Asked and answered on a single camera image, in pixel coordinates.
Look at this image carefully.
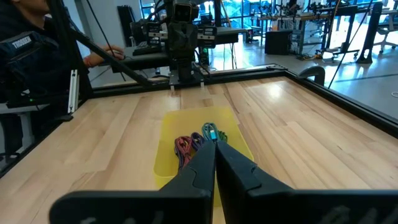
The black aluminium table frame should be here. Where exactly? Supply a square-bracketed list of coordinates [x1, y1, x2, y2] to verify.
[0, 0, 398, 179]

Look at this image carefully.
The person's hand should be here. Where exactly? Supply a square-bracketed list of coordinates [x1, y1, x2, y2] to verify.
[83, 44, 126, 68]

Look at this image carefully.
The purple braided USB-C cable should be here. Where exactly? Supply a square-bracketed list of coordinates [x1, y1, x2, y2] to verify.
[190, 131, 206, 152]

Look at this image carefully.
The green braided USB-C cable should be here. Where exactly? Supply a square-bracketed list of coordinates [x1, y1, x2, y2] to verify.
[216, 129, 229, 144]

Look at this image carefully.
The black Trossen-labelled box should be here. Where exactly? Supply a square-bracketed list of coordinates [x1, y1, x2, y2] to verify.
[0, 30, 76, 108]

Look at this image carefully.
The black side desk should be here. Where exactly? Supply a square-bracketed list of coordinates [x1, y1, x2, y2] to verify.
[109, 26, 248, 75]

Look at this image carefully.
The teal braided USB-C cable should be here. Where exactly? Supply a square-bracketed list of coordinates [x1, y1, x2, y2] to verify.
[201, 121, 220, 142]

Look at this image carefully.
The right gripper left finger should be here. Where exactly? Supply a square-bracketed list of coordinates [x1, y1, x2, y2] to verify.
[49, 141, 216, 224]

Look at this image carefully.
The thin black hanging cable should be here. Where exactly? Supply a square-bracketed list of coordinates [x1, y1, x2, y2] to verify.
[327, 0, 374, 90]

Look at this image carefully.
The person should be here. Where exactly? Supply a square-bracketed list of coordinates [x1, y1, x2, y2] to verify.
[0, 0, 81, 103]

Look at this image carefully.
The black keyboard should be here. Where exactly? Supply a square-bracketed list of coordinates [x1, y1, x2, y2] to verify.
[132, 40, 163, 57]

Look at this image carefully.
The red braided USB-C cable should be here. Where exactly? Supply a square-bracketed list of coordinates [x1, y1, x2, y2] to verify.
[174, 135, 194, 171]

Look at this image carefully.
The white metal bracket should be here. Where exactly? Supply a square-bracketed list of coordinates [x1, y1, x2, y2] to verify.
[67, 69, 80, 115]

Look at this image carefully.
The yellow translucent plastic bin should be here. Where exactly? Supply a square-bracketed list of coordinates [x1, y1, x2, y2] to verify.
[152, 106, 255, 208]

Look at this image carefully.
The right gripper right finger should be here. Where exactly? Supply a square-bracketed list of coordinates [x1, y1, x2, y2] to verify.
[215, 142, 398, 224]

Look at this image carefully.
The black computer tower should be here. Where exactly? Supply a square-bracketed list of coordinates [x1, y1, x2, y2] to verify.
[264, 29, 294, 56]

